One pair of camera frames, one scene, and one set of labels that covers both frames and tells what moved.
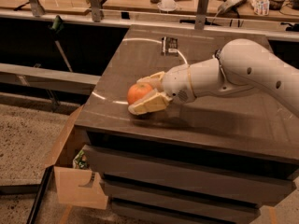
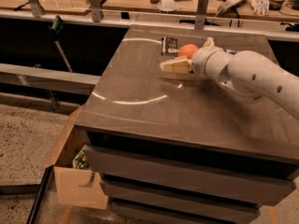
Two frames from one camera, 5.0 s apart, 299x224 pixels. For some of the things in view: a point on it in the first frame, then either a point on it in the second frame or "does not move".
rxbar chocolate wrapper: [169, 47] does not move
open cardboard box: [76, 187] does not move
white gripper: [175, 82] to [202, 61]
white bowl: [166, 5] does not move
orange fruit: [136, 91] to [187, 49]
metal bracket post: [37, 9] does not move
